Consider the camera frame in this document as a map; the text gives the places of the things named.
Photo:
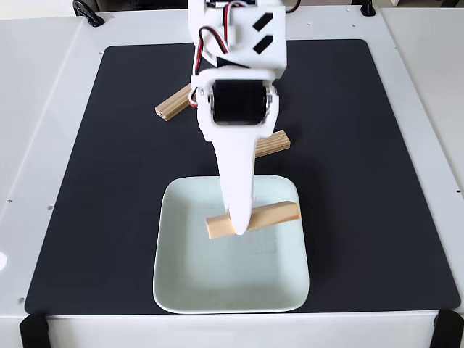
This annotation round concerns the grooved wooden block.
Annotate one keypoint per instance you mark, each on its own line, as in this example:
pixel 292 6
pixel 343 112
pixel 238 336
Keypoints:
pixel 172 105
pixel 275 143
pixel 275 214

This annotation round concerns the pale green square plate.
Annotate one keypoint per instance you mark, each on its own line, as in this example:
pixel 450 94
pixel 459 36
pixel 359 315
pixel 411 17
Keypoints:
pixel 224 275

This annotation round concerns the black rubber mat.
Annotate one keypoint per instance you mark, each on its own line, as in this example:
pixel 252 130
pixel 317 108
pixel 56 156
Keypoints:
pixel 108 181

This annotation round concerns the black table clamp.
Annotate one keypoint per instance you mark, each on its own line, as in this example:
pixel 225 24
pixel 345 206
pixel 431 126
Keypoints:
pixel 367 8
pixel 88 14
pixel 33 331
pixel 449 330

